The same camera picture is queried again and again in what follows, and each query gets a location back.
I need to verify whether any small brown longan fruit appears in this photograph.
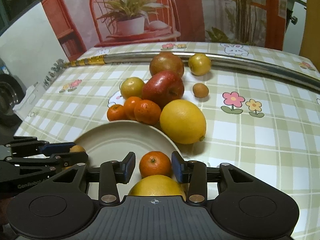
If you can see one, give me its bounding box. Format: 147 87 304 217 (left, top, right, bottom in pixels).
69 145 86 153

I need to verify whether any orange tangerine small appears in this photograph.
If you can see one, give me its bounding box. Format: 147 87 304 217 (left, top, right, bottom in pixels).
139 151 172 178

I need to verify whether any large yellow grapefruit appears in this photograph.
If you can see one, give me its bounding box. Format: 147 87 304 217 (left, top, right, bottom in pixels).
159 99 207 145

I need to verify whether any dark red apple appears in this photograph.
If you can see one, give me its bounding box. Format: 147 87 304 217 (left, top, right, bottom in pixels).
142 70 184 108

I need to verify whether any yellow-green round fruit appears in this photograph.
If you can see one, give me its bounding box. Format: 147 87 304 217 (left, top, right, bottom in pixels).
120 77 145 100

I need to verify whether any yellow round fruit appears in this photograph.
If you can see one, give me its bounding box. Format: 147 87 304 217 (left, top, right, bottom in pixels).
188 53 212 76

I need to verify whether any brownish red apple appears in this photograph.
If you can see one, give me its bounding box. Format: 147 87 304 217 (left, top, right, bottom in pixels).
149 51 184 77

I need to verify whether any dark appliance at left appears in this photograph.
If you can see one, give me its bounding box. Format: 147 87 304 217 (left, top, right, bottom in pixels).
0 60 26 127

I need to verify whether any checkered bunny tablecloth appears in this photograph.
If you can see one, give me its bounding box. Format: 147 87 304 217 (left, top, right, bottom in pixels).
13 41 320 240

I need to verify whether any metal telescopic pole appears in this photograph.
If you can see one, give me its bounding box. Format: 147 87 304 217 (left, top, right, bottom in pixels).
44 51 319 93

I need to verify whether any printed room backdrop cloth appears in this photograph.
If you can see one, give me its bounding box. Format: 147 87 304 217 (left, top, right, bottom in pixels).
40 0 287 60

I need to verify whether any wooden door panel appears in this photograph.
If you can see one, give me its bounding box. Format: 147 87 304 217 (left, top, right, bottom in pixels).
300 0 319 70

